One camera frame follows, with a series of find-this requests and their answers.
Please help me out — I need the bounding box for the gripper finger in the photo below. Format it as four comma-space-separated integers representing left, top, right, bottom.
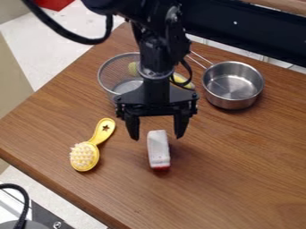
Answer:
123, 114, 141, 141
172, 114, 191, 140

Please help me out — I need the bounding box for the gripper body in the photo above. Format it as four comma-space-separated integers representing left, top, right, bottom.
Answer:
112, 71, 200, 120

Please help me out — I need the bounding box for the silver pot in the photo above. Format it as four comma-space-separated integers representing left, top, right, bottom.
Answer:
185, 50, 267, 111

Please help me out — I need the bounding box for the yellow toy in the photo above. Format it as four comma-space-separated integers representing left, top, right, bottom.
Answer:
126, 61, 195, 89

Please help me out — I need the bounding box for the white and red toy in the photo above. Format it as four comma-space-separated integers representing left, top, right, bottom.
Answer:
145, 129, 173, 172

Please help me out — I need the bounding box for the silver mesh strainer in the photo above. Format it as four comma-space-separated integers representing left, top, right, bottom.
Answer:
97, 52, 198, 103

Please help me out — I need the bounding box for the yellow toy brush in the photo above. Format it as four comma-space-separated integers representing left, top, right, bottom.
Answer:
68, 117, 117, 173

